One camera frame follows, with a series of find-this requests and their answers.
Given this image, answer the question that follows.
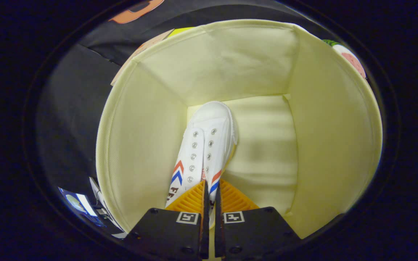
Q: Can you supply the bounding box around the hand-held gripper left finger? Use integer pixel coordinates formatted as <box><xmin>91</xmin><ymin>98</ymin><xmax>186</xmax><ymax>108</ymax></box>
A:
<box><xmin>127</xmin><ymin>180</ymin><xmax>210</xmax><ymax>261</ymax></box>

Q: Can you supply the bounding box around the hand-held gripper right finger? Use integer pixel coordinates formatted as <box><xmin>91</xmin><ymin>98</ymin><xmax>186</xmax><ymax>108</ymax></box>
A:
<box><xmin>214</xmin><ymin>179</ymin><xmax>302</xmax><ymax>261</ymax></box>

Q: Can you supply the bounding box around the cream fabric storage box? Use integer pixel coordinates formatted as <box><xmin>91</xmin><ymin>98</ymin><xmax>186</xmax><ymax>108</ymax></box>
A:
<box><xmin>96</xmin><ymin>19</ymin><xmax>383</xmax><ymax>240</ymax></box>

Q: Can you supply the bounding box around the white striped canvas shoe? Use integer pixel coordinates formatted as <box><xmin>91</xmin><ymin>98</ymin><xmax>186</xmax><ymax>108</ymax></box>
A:
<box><xmin>165</xmin><ymin>101</ymin><xmax>239</xmax><ymax>229</ymax></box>

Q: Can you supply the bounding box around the white keyboard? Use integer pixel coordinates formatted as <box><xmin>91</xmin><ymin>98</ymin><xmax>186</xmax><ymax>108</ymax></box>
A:
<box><xmin>89</xmin><ymin>177</ymin><xmax>127</xmax><ymax>234</ymax></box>

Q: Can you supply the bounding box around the computer monitor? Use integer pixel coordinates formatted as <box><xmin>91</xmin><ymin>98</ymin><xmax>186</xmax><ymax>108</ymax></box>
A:
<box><xmin>58</xmin><ymin>186</ymin><xmax>105</xmax><ymax>228</ymax></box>

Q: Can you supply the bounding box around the beige book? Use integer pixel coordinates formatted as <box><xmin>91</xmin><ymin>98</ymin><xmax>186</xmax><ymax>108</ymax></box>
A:
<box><xmin>111</xmin><ymin>29</ymin><xmax>175</xmax><ymax>87</ymax></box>

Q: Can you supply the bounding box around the watermelon slice plush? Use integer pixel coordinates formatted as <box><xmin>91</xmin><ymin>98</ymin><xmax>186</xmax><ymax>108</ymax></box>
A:
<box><xmin>321</xmin><ymin>39</ymin><xmax>368</xmax><ymax>80</ymax></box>

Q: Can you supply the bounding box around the yellow book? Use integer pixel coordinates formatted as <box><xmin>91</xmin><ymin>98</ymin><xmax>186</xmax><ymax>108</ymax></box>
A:
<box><xmin>167</xmin><ymin>26</ymin><xmax>196</xmax><ymax>39</ymax></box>

